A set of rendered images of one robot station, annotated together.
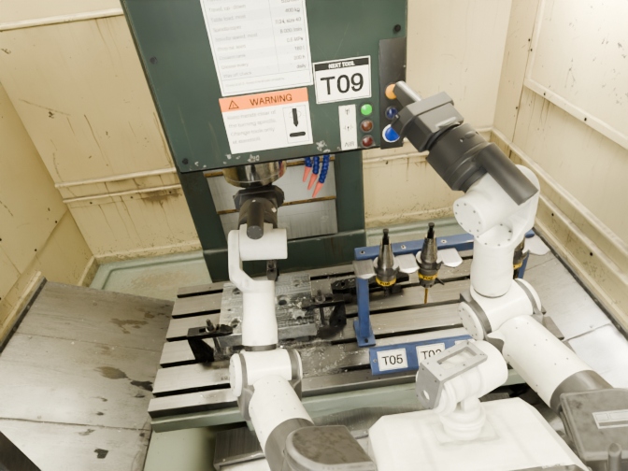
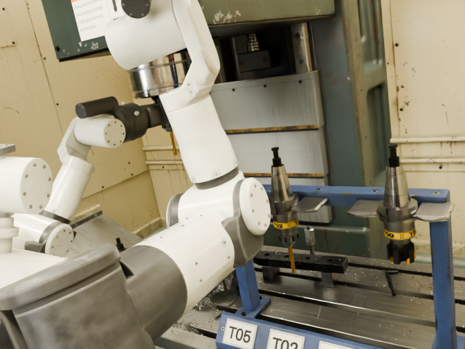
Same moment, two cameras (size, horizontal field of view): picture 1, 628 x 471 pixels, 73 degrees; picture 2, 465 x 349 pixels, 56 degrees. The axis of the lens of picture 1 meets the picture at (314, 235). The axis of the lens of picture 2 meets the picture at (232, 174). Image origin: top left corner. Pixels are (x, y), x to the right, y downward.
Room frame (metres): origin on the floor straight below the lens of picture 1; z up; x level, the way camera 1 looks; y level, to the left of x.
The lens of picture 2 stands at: (0.09, -0.71, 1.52)
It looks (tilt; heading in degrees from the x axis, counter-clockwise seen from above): 15 degrees down; 37
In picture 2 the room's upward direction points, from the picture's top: 10 degrees counter-clockwise
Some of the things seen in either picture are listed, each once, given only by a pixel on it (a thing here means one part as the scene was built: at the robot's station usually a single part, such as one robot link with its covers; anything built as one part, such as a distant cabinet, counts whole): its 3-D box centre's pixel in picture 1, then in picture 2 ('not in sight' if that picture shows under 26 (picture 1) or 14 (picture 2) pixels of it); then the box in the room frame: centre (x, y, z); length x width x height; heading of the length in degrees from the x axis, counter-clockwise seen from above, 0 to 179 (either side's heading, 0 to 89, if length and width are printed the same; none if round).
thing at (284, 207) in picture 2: (428, 261); (283, 203); (0.81, -0.28, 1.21); 0.06 x 0.06 x 0.03
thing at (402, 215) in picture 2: (514, 249); (398, 210); (0.81, -0.50, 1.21); 0.06 x 0.06 x 0.03
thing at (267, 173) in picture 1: (251, 150); (158, 70); (0.96, 0.12, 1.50); 0.16 x 0.16 x 0.12
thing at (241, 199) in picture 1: (258, 208); (140, 118); (0.86, 0.12, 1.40); 0.13 x 0.12 x 0.10; 90
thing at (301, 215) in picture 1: (273, 184); (262, 151); (1.40, 0.13, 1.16); 0.48 x 0.05 x 0.51; 90
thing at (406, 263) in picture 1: (406, 264); not in sight; (0.81, -0.23, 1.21); 0.07 x 0.05 x 0.01; 0
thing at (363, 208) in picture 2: not in sight; (365, 208); (0.81, -0.45, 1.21); 0.07 x 0.05 x 0.01; 0
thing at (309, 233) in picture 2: not in sight; (311, 247); (1.09, -0.18, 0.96); 0.03 x 0.03 x 0.13
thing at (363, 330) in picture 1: (363, 299); (242, 255); (0.86, -0.12, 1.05); 0.10 x 0.05 x 0.30; 0
